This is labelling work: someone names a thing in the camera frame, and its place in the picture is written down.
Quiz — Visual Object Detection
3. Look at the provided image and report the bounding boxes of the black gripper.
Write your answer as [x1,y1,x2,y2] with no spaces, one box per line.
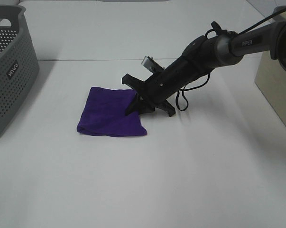
[122,57,198,117]

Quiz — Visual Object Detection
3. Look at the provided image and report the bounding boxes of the purple towel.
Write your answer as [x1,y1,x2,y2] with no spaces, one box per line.
[76,87,147,137]

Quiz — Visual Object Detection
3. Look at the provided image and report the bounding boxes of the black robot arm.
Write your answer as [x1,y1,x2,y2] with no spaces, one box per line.
[122,20,286,116]

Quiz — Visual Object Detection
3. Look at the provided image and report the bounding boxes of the grey perforated plastic basket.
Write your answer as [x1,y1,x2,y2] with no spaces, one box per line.
[0,5,39,136]

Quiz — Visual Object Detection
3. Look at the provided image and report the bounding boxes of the beige storage box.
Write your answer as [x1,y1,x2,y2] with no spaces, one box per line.
[254,5,286,139]

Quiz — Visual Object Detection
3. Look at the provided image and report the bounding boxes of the black cable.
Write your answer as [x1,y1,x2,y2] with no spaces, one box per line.
[175,4,286,112]

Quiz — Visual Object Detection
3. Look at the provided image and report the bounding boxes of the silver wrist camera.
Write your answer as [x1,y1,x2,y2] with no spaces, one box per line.
[141,56,164,74]

